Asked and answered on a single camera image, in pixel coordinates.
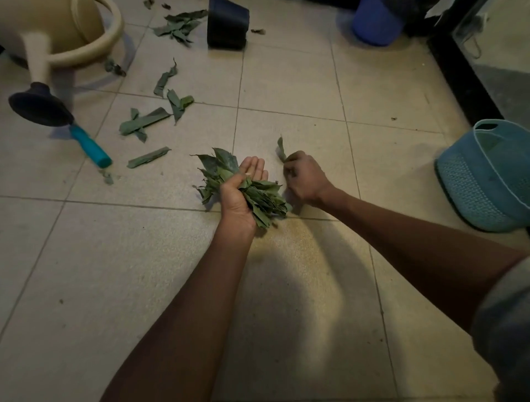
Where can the person's right hand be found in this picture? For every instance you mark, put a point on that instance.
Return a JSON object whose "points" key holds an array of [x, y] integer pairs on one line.
{"points": [[306, 178]]}

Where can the person's left hand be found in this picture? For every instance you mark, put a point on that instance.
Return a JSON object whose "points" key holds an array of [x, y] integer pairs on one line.
{"points": [[234, 203]]}

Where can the person's right forearm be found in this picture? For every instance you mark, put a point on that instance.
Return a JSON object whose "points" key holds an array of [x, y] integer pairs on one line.
{"points": [[414, 256]]}

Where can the person's left forearm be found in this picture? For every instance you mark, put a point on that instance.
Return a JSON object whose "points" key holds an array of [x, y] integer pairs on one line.
{"points": [[182, 319]]}

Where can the person's grey shirt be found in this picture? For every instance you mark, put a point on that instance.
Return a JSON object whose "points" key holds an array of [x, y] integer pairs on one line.
{"points": [[505, 331]]}

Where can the small black plastic pot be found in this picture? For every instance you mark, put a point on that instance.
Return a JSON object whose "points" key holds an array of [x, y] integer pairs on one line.
{"points": [[227, 25]]}

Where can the teal plastic bucket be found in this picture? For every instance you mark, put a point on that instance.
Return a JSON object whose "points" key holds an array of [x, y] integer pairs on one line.
{"points": [[488, 186]]}

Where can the beige plastic watering can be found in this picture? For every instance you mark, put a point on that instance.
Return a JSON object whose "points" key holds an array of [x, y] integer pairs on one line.
{"points": [[49, 25]]}

